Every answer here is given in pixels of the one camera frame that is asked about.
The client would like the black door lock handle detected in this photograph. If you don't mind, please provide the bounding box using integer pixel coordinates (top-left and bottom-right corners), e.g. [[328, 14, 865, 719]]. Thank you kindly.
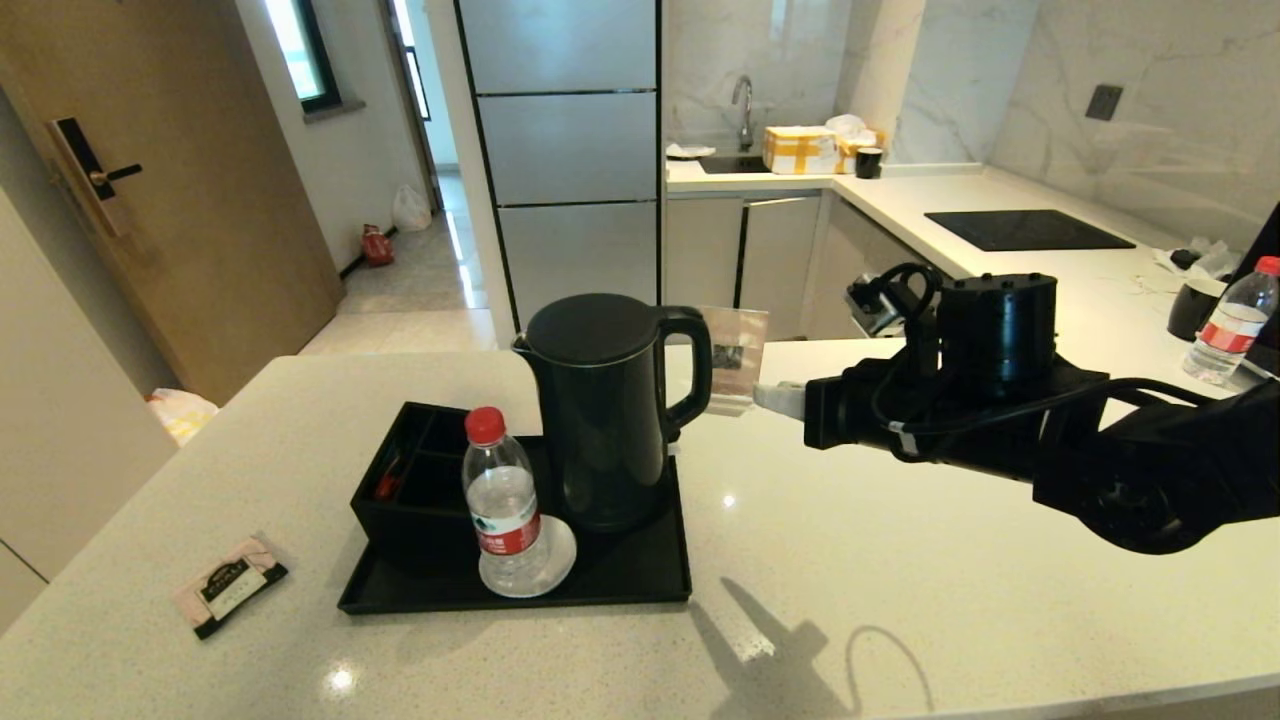
[[50, 118, 144, 238]]

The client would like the black induction cooktop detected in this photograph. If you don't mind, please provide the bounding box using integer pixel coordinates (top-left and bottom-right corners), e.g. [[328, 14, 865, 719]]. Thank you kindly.
[[925, 209, 1137, 252]]

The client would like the black electric kettle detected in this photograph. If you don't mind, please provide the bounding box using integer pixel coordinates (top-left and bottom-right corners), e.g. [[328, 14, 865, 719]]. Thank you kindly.
[[512, 293, 713, 533]]

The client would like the clear water bottle red cap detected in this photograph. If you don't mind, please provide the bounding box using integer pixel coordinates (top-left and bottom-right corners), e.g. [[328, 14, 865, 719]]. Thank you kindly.
[[1181, 256, 1280, 385], [462, 406, 551, 593]]

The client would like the yellow white plastic bag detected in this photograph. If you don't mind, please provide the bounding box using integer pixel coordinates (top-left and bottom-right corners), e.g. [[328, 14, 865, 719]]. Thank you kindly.
[[148, 389, 220, 448]]

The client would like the grey refrigerator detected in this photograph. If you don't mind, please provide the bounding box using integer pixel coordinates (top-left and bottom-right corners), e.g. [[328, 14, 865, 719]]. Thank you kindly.
[[455, 0, 664, 335]]

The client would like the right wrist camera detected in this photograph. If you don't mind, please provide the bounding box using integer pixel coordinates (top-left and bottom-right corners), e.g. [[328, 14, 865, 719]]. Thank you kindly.
[[845, 275, 906, 338]]

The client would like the brown wooden door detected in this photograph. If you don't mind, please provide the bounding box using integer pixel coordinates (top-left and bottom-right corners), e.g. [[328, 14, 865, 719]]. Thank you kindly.
[[0, 0, 346, 407]]

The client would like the small box yellow tape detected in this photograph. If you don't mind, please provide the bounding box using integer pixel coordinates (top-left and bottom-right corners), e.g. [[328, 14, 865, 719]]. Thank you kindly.
[[836, 131, 889, 175]]

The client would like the black framed window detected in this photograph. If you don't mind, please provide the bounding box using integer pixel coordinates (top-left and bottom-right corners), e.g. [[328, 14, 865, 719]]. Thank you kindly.
[[262, 0, 343, 115]]

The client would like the acrylic QR code sign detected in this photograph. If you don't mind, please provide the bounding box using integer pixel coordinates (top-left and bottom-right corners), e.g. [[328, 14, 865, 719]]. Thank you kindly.
[[695, 305, 769, 417]]

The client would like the cardboard box yellow tape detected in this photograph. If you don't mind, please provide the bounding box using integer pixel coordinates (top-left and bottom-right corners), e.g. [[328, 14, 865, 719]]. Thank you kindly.
[[763, 126, 840, 176]]

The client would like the crumpled clear wrapper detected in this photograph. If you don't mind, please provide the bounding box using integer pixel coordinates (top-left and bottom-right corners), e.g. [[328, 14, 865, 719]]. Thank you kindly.
[[1154, 236, 1243, 281]]

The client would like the black mug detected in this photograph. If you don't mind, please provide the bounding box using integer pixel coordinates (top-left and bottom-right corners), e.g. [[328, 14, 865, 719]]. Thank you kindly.
[[1167, 279, 1226, 342]]

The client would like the pink black tea packet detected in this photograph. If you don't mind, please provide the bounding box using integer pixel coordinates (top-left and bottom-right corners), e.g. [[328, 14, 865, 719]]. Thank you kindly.
[[172, 535, 290, 641]]

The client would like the grey kitchen base cabinet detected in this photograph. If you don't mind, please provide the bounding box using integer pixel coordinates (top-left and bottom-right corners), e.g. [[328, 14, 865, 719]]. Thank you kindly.
[[664, 190, 1021, 343]]

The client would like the black curved hook handle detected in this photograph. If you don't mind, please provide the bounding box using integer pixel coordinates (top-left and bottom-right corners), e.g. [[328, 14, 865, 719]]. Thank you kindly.
[[893, 262, 945, 301]]

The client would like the white round saucer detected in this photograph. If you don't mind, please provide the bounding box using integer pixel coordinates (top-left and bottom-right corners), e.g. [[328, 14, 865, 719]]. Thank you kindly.
[[478, 515, 578, 599]]

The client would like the black rectangular serving tray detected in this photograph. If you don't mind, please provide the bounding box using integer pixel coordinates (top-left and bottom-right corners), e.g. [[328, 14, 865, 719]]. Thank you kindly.
[[338, 432, 693, 615]]

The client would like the black compartment organizer box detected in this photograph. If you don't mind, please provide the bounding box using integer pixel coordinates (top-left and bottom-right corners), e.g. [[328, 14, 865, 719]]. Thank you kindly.
[[351, 402, 483, 561]]

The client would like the chrome faucet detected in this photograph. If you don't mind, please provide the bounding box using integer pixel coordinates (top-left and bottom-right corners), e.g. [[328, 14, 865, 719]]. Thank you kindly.
[[731, 75, 756, 152]]

